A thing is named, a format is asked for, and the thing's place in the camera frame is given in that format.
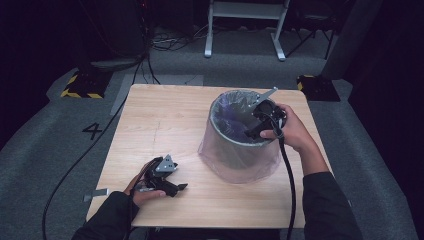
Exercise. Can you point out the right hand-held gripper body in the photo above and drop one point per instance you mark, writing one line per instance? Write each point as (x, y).
(270, 115)

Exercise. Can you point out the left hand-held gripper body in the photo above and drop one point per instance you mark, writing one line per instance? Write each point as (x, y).
(160, 173)

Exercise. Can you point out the purple plastic bag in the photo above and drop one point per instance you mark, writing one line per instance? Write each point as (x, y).
(230, 113)

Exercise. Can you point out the person's left hand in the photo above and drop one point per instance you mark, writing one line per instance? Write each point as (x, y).
(146, 197)

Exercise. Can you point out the person's right hand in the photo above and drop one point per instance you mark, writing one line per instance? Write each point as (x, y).
(295, 131)

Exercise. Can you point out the black yellow striped base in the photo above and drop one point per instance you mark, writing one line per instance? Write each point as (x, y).
(86, 85)
(318, 88)

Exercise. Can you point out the grey tape strip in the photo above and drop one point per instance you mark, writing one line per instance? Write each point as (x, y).
(96, 193)

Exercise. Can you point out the black tripod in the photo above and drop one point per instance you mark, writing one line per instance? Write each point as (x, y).
(308, 40)

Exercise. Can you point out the white metal stand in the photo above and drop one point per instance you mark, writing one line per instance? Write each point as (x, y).
(246, 10)

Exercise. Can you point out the grey upright post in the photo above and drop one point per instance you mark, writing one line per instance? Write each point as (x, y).
(350, 36)

